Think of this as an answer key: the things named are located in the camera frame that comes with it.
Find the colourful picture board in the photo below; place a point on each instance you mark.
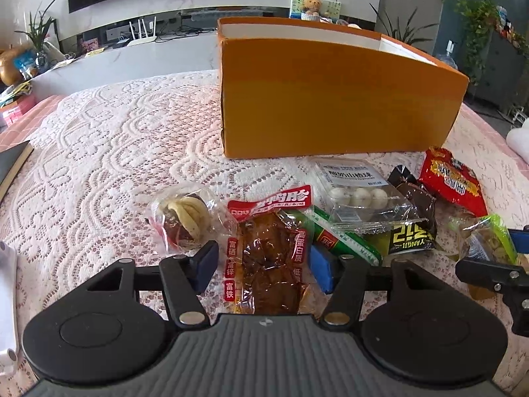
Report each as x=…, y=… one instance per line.
x=332, y=8

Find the white plastic object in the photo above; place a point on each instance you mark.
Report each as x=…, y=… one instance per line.
x=8, y=297

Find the orange cardboard box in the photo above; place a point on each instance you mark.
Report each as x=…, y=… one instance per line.
x=330, y=103

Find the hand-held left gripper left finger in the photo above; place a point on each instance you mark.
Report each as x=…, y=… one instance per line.
x=204, y=266

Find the white television console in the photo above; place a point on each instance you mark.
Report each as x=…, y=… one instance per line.
x=124, y=58

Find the tall leafy potted plant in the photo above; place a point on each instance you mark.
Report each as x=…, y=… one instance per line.
x=396, y=29

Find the green clear snack packet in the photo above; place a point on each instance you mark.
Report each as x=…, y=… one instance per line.
x=485, y=240

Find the potted green plant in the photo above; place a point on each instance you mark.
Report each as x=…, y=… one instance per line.
x=39, y=33

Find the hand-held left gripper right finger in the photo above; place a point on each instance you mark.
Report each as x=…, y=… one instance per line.
x=322, y=271

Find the dark book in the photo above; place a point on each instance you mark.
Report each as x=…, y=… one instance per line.
x=10, y=163

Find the clear tray of white balls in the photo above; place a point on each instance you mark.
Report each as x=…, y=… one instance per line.
x=363, y=196

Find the grey cabinet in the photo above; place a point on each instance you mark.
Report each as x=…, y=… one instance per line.
x=500, y=74

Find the trailing ivy plant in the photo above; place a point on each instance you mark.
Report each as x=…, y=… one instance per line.
x=479, y=20

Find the stack of colourful magazines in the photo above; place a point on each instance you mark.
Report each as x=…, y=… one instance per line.
x=14, y=91

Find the red label braised meat packet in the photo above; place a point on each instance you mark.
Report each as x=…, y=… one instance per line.
x=264, y=252

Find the clear packet with brown pastry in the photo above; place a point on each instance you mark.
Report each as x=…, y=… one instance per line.
x=186, y=215

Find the white soft object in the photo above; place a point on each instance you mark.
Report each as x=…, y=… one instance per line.
x=520, y=140

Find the green sausage packet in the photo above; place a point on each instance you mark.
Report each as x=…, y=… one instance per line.
x=351, y=242

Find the white router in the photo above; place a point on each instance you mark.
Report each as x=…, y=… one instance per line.
x=142, y=41

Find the teddy bear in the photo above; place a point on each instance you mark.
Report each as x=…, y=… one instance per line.
x=312, y=5

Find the red snack packet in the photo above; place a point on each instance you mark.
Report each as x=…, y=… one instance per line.
x=450, y=182

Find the pink box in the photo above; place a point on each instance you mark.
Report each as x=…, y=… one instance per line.
x=16, y=109

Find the black snack packet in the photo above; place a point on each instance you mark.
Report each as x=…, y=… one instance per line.
x=417, y=206

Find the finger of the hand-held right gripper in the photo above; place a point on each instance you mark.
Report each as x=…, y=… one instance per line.
x=487, y=275
x=518, y=240

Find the clear water bottle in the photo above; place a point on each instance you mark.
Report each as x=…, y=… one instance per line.
x=448, y=56

